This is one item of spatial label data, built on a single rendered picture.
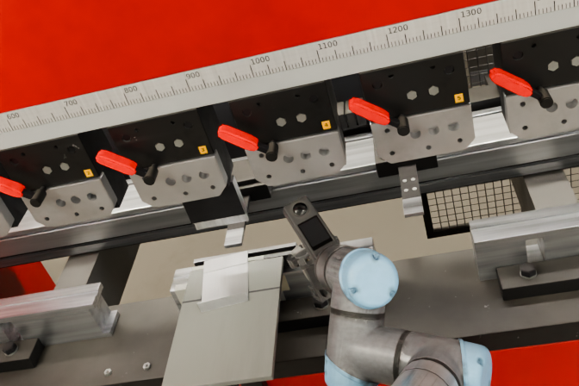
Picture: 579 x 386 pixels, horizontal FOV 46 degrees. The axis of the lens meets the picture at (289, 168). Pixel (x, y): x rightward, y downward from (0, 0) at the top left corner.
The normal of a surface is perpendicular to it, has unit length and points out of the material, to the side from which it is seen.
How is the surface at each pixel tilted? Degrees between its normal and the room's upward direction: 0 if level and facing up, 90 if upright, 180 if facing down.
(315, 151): 90
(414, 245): 0
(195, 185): 90
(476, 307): 0
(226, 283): 0
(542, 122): 90
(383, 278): 60
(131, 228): 90
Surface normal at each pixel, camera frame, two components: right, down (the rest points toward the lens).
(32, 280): 0.96, -0.18
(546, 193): -0.26, -0.80
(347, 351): -0.49, -0.11
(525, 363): -0.05, 0.58
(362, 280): 0.25, -0.04
